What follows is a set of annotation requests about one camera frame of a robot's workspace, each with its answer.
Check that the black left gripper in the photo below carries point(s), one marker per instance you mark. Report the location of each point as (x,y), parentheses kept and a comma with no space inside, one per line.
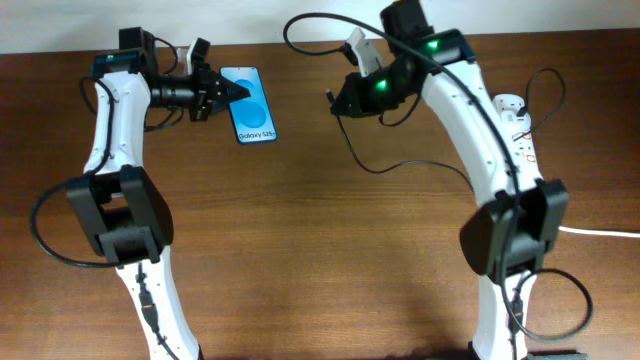
(207,83)

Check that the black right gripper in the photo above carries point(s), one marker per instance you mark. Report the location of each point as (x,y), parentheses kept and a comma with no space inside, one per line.
(356,87)

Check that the blue Galaxy S25+ smartphone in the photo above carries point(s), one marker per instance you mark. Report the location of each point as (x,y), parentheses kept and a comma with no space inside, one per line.
(252,119)

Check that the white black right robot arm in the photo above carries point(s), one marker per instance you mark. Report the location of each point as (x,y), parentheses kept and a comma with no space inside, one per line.
(519,213)

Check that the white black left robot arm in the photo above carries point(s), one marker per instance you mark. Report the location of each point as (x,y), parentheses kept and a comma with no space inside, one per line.
(121,212)

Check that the white USB charger adapter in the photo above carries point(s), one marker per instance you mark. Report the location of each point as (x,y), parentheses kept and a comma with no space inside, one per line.
(514,123)

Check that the white power strip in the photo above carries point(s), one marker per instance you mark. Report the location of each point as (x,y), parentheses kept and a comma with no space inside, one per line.
(520,143)

